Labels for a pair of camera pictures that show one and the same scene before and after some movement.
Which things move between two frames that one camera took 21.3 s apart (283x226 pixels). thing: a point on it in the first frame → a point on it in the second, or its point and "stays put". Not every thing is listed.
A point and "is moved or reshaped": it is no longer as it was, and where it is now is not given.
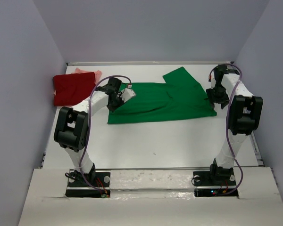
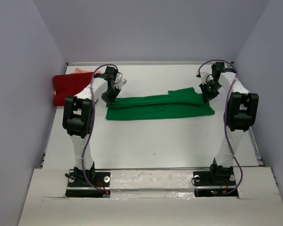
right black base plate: x=219 y=186 stays put
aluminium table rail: x=148 y=63 stays put
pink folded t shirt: x=98 y=74 stays put
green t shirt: x=181 y=97 is moved or reshaped
